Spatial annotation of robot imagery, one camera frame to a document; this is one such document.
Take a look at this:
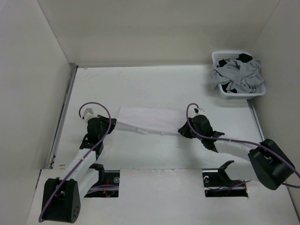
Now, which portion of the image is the white tank top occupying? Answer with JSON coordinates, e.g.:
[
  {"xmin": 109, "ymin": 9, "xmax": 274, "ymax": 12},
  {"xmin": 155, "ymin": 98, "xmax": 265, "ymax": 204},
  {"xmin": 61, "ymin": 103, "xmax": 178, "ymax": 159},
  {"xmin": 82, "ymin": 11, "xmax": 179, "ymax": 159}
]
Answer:
[{"xmin": 116, "ymin": 107, "xmax": 186, "ymax": 135}]

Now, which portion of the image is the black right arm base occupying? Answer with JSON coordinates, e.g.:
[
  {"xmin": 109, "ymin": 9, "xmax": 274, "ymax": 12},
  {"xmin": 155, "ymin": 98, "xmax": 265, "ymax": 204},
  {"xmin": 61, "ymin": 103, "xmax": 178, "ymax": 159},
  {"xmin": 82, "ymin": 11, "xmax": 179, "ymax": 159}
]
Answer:
[{"xmin": 202, "ymin": 160, "xmax": 248, "ymax": 197}]

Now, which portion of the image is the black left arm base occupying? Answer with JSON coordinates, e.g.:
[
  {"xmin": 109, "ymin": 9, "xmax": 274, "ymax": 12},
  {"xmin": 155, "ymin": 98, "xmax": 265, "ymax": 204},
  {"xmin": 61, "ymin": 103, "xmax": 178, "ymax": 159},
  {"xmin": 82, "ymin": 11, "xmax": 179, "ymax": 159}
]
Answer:
[{"xmin": 85, "ymin": 171, "xmax": 120, "ymax": 198}]

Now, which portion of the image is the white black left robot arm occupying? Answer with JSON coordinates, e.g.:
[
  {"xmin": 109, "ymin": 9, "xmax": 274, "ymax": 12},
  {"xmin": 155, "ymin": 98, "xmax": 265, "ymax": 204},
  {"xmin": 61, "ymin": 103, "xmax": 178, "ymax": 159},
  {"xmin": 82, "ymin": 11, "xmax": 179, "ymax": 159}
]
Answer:
[{"xmin": 38, "ymin": 115, "xmax": 117, "ymax": 224}]

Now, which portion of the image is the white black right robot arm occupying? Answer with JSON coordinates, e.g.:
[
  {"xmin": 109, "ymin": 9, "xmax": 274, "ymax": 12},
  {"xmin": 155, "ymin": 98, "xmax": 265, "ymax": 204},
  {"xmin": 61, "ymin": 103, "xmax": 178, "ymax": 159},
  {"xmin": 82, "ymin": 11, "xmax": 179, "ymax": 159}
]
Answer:
[{"xmin": 178, "ymin": 114, "xmax": 300, "ymax": 190}]

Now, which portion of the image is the grey tank top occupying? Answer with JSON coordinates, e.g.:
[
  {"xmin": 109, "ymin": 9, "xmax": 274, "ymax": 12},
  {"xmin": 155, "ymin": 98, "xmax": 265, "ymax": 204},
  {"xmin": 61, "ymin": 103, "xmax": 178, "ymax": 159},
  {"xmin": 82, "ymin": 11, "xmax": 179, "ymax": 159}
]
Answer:
[{"xmin": 210, "ymin": 59, "xmax": 264, "ymax": 94}]

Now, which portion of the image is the white plastic laundry basket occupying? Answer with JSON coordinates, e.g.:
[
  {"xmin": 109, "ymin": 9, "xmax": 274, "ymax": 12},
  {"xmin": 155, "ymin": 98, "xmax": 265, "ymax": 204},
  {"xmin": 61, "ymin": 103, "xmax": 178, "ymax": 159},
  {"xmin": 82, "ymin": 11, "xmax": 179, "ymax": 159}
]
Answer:
[{"xmin": 210, "ymin": 51, "xmax": 266, "ymax": 100}]

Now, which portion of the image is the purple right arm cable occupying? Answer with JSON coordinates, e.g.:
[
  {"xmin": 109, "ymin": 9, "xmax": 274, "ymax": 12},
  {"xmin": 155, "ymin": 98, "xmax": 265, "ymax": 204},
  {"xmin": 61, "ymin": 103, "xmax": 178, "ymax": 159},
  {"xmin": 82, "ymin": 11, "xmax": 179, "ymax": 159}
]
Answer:
[{"xmin": 186, "ymin": 103, "xmax": 300, "ymax": 192}]

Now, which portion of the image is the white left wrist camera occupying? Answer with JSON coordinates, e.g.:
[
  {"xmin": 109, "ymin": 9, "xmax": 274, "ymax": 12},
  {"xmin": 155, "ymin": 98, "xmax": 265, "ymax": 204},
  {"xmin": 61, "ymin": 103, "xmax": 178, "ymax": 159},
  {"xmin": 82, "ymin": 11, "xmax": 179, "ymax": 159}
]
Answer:
[{"xmin": 82, "ymin": 108, "xmax": 96, "ymax": 123}]

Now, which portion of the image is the metal table edge rail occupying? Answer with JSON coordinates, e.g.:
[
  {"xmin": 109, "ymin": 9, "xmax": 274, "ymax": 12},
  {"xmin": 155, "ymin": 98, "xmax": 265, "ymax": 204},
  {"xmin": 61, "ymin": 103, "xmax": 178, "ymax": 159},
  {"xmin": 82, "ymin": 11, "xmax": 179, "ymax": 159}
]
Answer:
[{"xmin": 45, "ymin": 63, "xmax": 78, "ymax": 169}]

